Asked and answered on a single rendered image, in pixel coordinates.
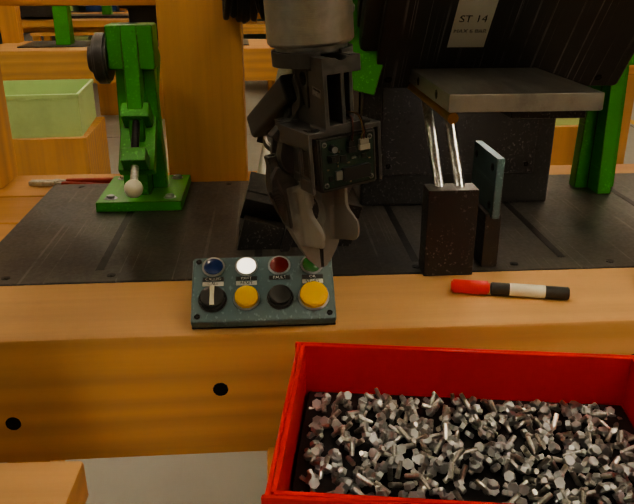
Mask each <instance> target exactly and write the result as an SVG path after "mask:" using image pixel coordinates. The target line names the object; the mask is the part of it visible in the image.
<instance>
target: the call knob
mask: <svg viewBox="0 0 634 504"><path fill-rule="evenodd" d="M199 299H200V303H201V305H202V306H203V307H204V308H206V309H208V310H215V309H218V308H220V307H221V306H222V305H223V304H224V302H225V294H224V291H223V290H222V289H221V288H220V287H218V286H214V285H212V286H208V287H206V288H204V289H203V290H202V291H201V293H200V296H199Z"/></svg>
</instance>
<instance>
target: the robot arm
mask: <svg viewBox="0 0 634 504"><path fill-rule="evenodd" d="M263 4H264V15H265V25H266V36H267V44H268V45H269V46H270V47H273V48H274V49H272V50H271V57H272V66H273V67H275V68H280V69H292V74H285V75H281V76H280V77H279V78H278V79H277V81H276V82H275V83H274V84H273V85H272V87H271V88H270V89H269V90H268V92H267V93H266V94H265V95H264V96H263V98H262V99H261V100H260V101H259V103H258V104H257V105H256V106H255V107H254V109H253V110H252V111H251V112H250V113H249V115H248V116H247V121H248V124H249V128H250V131H251V135H252V136H253V137H255V138H256V137H262V136H268V137H270V138H271V145H270V154H268V155H265V156H264V159H265V162H266V177H265V179H266V188H267V192H268V196H269V198H270V200H271V202H272V204H273V206H274V208H275V209H276V211H277V213H278V215H279V217H280V218H281V220H282V222H283V223H284V225H285V226H286V228H287V229H288V231H289V233H290V235H291V236H292V238H293V240H294V241H295V243H296V244H297V246H298V247H299V249H300V250H301V252H302V253H303V254H304V255H305V257H306V258H307V259H308V260H309V261H311V262H312V263H313V264H314V265H315V266H317V267H318V268H321V267H325V266H327V265H328V263H329V261H330V260H331V258H332V256H333V254H334V252H335V250H336V248H337V246H338V243H339V240H340V239H345V240H355V239H357V238H358V236H359V234H360V225H359V221H358V219H357V218H356V217H355V215H354V214H353V212H352V211H351V209H350V207H349V205H348V194H349V192H350V190H351V188H352V186H356V185H360V184H364V183H369V182H373V181H375V180H376V179H382V154H381V126H380V121H378V120H374V119H371V118H368V117H364V116H361V115H360V114H359V113H358V112H355V111H354V99H353V79H352V71H358V70H361V61H360V53H355V52H353V44H352V43H348V42H350V41H351V40H352V39H353V38H354V19H353V12H354V10H355V5H354V3H353V0H263ZM375 137H376V150H375ZM376 155H377V165H376ZM297 181H300V184H298V183H297ZM314 198H315V200H316V201H317V203H318V207H319V214H318V218H317V219H316V218H315V216H314V214H313V210H312V208H313V206H314Z"/></svg>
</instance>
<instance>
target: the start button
mask: <svg viewBox="0 0 634 504"><path fill-rule="evenodd" d="M327 298H328V291H327V288H326V287H325V286H324V285H323V284H322V283H320V282H316V281H312V282H308V283H306V284H305V285H303V286H302V288H301V290H300V299H301V301H302V303H303V304H304V305H306V306H308V307H310V308H318V307H321V306H322V305H324V304H325V303H326V301H327Z"/></svg>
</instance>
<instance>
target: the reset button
mask: <svg viewBox="0 0 634 504"><path fill-rule="evenodd" d="M235 301H236V303H237V305H239V306H240V307H242V308H250V307H252V306H254V305H255V304H256V303H257V301H258V293H257V290H256V289H255V288H254V287H252V286H248V285H245V286H241V287H240V288H238V289H237V290H236V292H235Z"/></svg>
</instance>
